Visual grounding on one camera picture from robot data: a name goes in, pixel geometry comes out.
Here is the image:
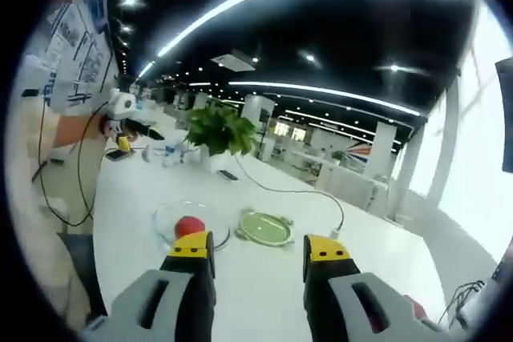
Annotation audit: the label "red tomato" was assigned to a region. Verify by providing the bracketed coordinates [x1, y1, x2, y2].
[174, 215, 208, 241]

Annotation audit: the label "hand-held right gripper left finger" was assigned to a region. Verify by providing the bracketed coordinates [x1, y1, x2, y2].
[86, 231, 218, 342]

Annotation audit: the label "dark charger cable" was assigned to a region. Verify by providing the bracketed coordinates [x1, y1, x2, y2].
[233, 155, 346, 235]

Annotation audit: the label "person's right hand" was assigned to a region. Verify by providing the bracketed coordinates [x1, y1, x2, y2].
[402, 295, 434, 329]

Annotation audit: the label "person's white printed shirt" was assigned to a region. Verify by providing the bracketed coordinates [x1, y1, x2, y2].
[18, 0, 118, 111]

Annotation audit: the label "potted green plant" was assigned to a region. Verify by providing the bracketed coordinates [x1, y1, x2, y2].
[184, 106, 260, 174]

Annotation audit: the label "white tabletop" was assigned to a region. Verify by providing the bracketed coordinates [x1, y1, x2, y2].
[91, 125, 499, 342]

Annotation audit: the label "ceiling air vent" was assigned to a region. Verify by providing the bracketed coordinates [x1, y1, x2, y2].
[209, 49, 261, 74]

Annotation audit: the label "person's beige trousers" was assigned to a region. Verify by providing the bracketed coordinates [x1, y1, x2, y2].
[7, 147, 95, 321]

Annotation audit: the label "bundle of dark cables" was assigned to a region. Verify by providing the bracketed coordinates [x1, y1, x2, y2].
[438, 279, 488, 329]

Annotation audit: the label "clear glass container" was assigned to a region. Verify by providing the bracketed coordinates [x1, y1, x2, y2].
[151, 199, 232, 254]

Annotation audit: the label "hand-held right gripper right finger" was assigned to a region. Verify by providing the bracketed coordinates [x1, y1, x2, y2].
[302, 234, 438, 342]

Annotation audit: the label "person's left hand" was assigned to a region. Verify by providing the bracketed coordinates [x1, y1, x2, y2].
[99, 115, 122, 137]

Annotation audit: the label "dark smartphone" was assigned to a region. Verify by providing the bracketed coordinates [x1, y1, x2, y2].
[104, 148, 135, 163]

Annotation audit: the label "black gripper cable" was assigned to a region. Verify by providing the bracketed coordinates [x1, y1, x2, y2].
[31, 89, 115, 228]

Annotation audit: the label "colourful striped banner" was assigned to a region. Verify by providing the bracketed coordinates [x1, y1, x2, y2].
[343, 141, 378, 164]

